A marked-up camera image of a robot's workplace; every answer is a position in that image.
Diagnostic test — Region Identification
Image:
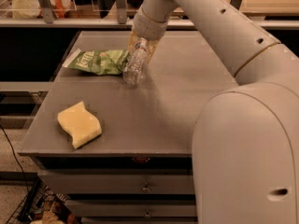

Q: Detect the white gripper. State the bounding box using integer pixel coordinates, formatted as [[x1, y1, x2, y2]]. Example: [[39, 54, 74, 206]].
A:
[[128, 7, 170, 63]]

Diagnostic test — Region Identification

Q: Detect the clear plastic water bottle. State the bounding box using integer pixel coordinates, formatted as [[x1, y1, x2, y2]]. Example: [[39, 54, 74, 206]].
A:
[[123, 38, 149, 85]]

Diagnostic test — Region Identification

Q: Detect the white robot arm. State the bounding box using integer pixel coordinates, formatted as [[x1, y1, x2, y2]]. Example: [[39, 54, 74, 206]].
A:
[[130, 0, 299, 224]]

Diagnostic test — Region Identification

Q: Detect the green jalapeno chip bag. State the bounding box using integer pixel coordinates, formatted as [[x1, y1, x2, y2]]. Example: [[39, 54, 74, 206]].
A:
[[63, 49, 129, 76]]

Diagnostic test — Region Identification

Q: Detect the white plastic bag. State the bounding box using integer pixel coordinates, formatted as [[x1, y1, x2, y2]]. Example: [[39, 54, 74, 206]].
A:
[[12, 0, 73, 19]]

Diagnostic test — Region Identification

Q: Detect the yellow wavy sponge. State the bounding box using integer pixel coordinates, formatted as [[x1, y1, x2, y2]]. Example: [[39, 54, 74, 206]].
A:
[[57, 101, 102, 149]]

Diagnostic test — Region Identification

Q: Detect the grey drawer cabinet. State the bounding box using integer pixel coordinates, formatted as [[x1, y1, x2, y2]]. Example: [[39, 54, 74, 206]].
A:
[[20, 31, 235, 224]]

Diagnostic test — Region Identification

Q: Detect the upper drawer knob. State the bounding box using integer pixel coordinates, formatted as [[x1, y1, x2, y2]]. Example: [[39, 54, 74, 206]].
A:
[[141, 182, 151, 193]]

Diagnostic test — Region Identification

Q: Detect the drawer knob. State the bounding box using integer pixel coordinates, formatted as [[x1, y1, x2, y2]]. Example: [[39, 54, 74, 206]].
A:
[[141, 182, 151, 193], [144, 210, 151, 218]]

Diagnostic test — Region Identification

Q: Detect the lower drawer knob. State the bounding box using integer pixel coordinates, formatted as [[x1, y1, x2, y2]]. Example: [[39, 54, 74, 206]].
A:
[[144, 210, 151, 218]]

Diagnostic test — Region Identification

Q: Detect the metal shelf rail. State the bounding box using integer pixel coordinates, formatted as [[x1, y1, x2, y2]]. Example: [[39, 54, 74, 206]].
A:
[[0, 19, 299, 30]]

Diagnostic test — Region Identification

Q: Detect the black cable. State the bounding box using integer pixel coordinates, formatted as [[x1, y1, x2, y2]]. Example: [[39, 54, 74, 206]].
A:
[[0, 123, 31, 193]]

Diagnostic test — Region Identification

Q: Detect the black wire basket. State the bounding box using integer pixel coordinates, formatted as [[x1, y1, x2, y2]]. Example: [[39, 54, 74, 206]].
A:
[[5, 178, 81, 224]]

